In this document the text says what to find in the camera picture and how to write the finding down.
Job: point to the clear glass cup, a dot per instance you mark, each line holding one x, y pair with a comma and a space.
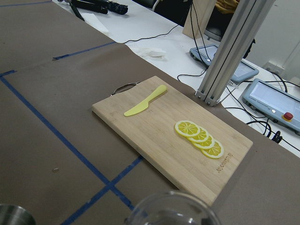
172, 208

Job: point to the steel double jigger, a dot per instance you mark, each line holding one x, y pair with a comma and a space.
15, 215

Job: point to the yellow plastic knife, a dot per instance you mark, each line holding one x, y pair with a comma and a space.
143, 105

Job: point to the bamboo cutting board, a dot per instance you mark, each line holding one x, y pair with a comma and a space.
153, 135

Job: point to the front lemon slice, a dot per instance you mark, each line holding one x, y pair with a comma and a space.
187, 128

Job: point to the lemon slice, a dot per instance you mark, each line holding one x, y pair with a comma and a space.
201, 137
187, 128
209, 143
214, 152

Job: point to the left blue teach pendant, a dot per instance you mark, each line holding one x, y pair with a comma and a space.
205, 55

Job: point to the blue teach pendant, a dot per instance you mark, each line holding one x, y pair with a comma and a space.
279, 106
205, 55

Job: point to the right blue teach pendant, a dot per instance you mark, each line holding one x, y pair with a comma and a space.
279, 106

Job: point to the person in yellow shirt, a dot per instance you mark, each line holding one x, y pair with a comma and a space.
226, 6

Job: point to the wooden plank post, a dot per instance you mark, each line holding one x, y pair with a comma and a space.
198, 17

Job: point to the aluminium frame post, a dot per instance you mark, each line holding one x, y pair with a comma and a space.
246, 21

